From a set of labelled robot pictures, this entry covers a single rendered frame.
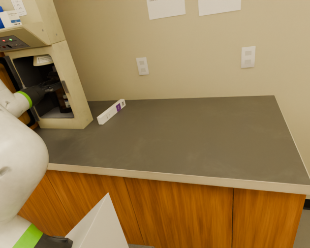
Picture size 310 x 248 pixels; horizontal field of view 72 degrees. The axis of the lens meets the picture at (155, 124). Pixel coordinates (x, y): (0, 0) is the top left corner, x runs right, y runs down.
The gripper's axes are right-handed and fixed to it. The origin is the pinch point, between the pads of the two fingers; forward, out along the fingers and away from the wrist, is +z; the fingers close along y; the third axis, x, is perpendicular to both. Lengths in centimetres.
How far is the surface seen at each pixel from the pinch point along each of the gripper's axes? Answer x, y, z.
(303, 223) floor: 120, -143, 19
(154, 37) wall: -12, -50, 33
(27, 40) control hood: -24.8, -7.3, -16.6
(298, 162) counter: 26, -116, -29
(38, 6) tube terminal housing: -37.0, -13.9, -9.8
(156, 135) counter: 26, -59, -14
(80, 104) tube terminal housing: 12.5, -13.9, -5.3
